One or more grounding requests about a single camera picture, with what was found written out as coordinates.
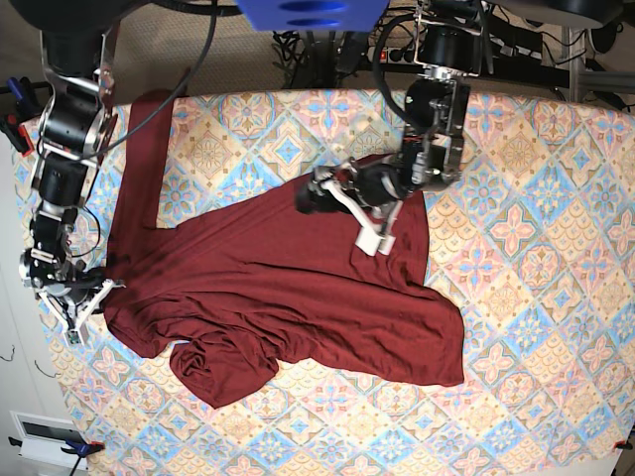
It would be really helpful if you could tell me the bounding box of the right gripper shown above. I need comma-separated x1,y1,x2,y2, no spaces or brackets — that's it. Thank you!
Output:
37,279,124,346

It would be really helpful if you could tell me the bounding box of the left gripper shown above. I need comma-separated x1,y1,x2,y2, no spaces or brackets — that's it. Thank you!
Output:
295,158,403,256

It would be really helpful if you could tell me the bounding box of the dark red t-shirt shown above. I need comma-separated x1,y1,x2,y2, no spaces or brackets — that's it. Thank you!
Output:
102,90,464,408

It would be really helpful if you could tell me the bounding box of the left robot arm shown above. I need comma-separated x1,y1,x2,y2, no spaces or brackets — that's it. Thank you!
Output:
295,1,493,256

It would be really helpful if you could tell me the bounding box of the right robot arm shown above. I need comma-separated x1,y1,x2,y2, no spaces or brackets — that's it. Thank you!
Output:
19,25,119,346

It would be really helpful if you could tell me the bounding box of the clamp upper left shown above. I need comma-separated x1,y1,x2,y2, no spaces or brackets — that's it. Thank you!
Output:
1,76,37,156

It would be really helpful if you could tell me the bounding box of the patterned colourful tablecloth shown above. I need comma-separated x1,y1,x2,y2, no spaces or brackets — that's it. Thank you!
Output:
40,94,634,475

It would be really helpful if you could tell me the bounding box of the orange clamp lower right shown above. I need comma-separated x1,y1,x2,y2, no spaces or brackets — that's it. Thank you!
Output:
614,440,633,450

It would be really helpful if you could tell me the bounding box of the white wall socket box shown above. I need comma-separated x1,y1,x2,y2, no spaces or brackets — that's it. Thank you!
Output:
10,411,83,469

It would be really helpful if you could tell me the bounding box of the blue handled clamp lower left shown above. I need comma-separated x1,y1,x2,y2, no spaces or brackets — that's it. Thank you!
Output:
8,436,105,475

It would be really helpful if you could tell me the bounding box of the white power strip red switch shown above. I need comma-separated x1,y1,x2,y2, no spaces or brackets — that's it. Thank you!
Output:
379,47,414,64

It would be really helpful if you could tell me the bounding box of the blue plastic mount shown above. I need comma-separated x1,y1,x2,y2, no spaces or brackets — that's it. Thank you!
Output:
236,0,389,32

